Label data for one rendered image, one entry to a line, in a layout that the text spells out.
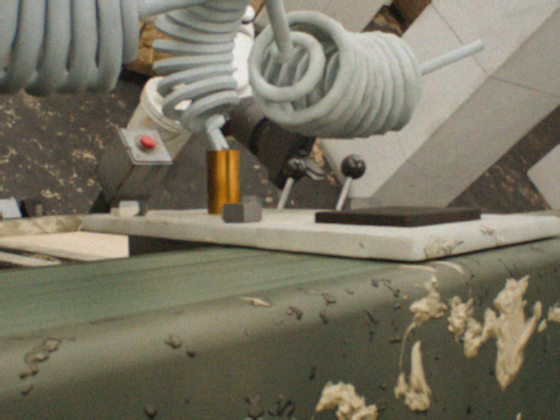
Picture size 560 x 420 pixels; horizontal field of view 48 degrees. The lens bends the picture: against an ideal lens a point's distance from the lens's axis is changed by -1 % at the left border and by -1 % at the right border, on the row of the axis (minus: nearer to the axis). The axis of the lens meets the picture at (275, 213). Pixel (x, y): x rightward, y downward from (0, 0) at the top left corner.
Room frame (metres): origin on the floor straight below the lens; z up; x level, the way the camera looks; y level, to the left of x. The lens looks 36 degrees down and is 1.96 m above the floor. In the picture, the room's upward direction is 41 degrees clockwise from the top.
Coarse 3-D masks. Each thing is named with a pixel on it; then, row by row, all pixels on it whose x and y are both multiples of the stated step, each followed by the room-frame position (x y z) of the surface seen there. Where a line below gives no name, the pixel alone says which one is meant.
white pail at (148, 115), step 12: (156, 84) 2.33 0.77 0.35; (144, 96) 2.21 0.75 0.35; (156, 96) 2.23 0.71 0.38; (144, 108) 2.19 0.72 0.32; (156, 108) 2.17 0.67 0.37; (180, 108) 2.31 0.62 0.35; (132, 120) 2.24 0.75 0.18; (144, 120) 2.19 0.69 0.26; (156, 120) 2.17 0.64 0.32; (168, 120) 2.18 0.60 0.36; (168, 132) 2.21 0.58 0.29; (180, 132) 2.22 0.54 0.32; (168, 144) 2.23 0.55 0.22; (180, 144) 2.29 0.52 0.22
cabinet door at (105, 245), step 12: (0, 240) 0.75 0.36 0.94; (12, 240) 0.76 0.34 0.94; (24, 240) 0.78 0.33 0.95; (36, 240) 0.78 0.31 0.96; (48, 240) 0.79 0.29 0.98; (60, 240) 0.80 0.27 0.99; (72, 240) 0.80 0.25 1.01; (84, 240) 0.81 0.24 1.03; (96, 240) 0.81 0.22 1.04; (108, 240) 0.82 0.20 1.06; (120, 240) 0.81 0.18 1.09; (84, 252) 0.66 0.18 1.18; (96, 252) 0.67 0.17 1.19; (108, 252) 0.67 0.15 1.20; (120, 252) 0.68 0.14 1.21
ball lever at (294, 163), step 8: (288, 160) 0.87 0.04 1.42; (296, 160) 0.87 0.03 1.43; (288, 168) 0.86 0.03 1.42; (296, 168) 0.86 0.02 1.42; (304, 168) 0.87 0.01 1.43; (288, 176) 0.86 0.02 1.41; (296, 176) 0.86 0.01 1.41; (288, 184) 0.85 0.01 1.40; (288, 192) 0.84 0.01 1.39; (280, 200) 0.82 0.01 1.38; (280, 208) 0.81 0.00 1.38
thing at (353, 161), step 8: (344, 160) 0.83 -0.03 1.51; (352, 160) 0.82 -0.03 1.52; (360, 160) 0.83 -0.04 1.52; (344, 168) 0.82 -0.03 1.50; (352, 168) 0.82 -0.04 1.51; (360, 168) 0.82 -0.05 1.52; (352, 176) 0.82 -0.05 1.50; (360, 176) 0.83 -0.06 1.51; (344, 184) 0.81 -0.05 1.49; (344, 192) 0.80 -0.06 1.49; (344, 200) 0.79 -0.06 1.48; (336, 208) 0.78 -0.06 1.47
